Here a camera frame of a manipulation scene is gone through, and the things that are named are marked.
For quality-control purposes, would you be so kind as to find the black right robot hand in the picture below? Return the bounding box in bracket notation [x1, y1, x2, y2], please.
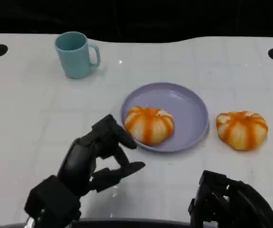
[188, 170, 273, 228]

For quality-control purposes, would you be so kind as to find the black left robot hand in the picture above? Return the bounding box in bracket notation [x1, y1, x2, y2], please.
[56, 114, 146, 198]

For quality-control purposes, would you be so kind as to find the orange white toy bread roll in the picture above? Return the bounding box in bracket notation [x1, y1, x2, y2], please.
[124, 106, 175, 146]
[216, 110, 269, 152]

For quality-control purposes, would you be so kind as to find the pale green mug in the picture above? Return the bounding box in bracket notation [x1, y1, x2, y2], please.
[54, 31, 101, 80]

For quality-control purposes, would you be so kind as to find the lilac plate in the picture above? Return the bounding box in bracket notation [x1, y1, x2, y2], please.
[120, 82, 210, 153]

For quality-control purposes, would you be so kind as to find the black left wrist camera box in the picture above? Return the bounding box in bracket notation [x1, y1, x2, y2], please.
[24, 175, 82, 218]

